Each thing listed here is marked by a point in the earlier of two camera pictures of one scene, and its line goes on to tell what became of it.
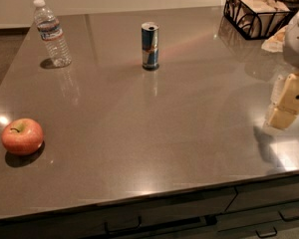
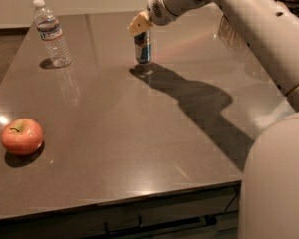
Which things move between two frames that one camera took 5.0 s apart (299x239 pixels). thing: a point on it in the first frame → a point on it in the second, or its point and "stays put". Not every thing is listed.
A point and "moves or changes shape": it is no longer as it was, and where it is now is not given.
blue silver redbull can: [150, 46] moves or changes shape
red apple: [22, 136] stays put
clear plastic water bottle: [52, 34] stays put
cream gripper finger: [294, 100] → [165, 4]
